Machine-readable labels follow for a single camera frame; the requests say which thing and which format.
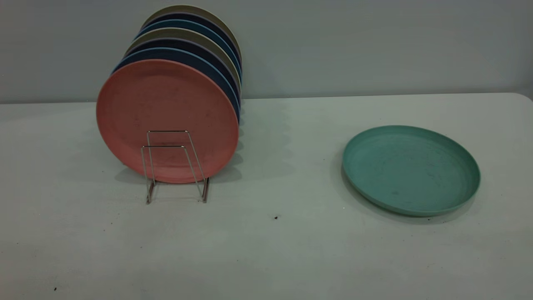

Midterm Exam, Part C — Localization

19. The green plate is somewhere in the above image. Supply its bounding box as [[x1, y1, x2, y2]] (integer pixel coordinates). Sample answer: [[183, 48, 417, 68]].
[[342, 125, 481, 217]]

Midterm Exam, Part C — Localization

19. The pink plate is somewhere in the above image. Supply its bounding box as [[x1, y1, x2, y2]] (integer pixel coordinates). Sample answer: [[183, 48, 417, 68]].
[[96, 59, 240, 184]]

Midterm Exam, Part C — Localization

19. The blue plate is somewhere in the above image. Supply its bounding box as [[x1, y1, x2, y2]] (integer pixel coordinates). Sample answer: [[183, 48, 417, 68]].
[[112, 47, 241, 124], [137, 19, 242, 80]]

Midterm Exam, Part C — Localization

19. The beige plate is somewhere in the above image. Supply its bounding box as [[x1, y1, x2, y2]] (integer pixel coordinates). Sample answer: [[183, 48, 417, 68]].
[[142, 5, 242, 59], [126, 27, 242, 86]]

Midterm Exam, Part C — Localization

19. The metal wire plate rack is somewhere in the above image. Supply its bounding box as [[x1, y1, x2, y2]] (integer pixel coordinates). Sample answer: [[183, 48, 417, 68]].
[[141, 130, 209, 205]]

